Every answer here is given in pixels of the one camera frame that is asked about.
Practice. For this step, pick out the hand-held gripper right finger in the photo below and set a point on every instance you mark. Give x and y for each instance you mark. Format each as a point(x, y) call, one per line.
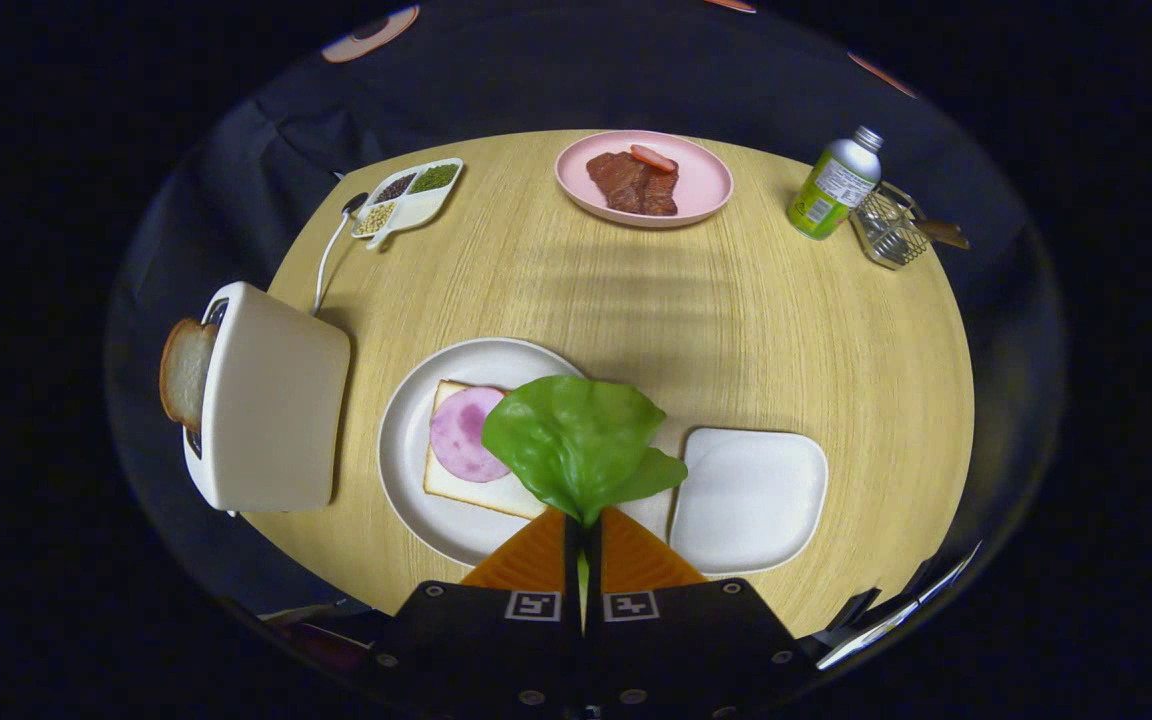
point(696, 640)

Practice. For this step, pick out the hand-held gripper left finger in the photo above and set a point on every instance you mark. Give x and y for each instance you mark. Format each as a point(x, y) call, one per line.
point(481, 640)

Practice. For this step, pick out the green lettuce leaf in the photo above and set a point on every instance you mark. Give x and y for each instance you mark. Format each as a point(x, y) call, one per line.
point(576, 440)

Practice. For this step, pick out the white bread slice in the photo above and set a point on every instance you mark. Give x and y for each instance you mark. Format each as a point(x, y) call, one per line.
point(476, 492)

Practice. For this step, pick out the square white plate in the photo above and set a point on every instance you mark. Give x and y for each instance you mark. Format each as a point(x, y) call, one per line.
point(751, 500)

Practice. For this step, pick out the pink ham slice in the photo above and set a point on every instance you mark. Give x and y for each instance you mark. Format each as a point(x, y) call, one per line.
point(458, 435)

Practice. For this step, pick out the round white plate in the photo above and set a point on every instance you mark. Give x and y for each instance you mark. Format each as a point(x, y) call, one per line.
point(406, 440)

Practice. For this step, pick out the white toaster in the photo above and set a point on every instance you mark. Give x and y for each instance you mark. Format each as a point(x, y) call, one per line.
point(281, 400)

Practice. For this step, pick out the toasted bread slice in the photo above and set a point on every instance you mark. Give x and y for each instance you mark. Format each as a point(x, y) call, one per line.
point(186, 370)

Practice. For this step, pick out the yellow beans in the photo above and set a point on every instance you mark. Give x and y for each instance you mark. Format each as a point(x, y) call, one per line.
point(375, 219)

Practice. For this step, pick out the white divided dish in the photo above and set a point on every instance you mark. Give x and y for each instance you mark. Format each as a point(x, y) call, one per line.
point(421, 208)

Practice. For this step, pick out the pink plate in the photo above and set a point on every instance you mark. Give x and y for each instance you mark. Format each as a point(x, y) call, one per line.
point(706, 185)

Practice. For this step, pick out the brown meat slices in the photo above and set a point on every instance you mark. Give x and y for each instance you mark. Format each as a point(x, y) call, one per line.
point(626, 185)

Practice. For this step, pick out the dark brown beans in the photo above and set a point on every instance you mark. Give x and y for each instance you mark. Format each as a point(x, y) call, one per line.
point(396, 187)

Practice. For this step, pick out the green beans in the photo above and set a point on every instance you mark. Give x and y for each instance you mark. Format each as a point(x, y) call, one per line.
point(434, 178)

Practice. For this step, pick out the silver bottle green label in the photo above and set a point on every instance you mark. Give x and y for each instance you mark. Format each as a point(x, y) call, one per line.
point(831, 190)

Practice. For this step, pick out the red sausage piece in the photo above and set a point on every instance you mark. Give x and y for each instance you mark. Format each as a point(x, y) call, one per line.
point(653, 158)

